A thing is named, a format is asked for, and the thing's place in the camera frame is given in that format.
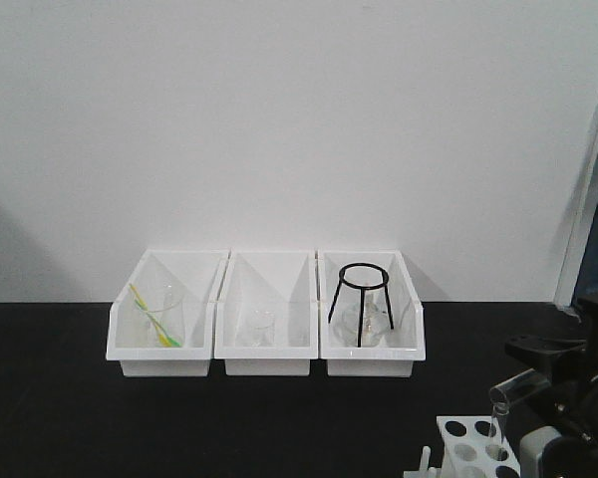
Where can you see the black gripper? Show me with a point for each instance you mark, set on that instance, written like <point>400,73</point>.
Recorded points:
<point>567,445</point>

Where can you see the white test tube rack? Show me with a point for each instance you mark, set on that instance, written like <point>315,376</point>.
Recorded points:
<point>465,439</point>

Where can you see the right white storage bin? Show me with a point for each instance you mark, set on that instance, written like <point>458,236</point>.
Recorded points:
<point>399,349</point>

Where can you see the white storage bin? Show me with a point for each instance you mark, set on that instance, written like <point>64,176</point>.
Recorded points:
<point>132,342</point>
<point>399,349</point>
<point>283,282</point>

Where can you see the glass flask under tripod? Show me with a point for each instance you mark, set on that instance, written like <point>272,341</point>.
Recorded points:
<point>362,326</point>

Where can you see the black metal tripod stand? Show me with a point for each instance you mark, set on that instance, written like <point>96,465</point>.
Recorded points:
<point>362,278</point>

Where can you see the middle white storage bin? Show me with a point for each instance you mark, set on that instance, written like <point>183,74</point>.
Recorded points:
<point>283,282</point>

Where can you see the small glass beaker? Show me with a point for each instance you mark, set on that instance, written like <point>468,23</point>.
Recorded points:
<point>260,329</point>

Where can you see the left white storage bin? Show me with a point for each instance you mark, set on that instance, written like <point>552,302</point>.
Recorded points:
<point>132,342</point>

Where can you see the glass beaker in left bin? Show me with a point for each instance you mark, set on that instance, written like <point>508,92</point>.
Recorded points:
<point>166,303</point>

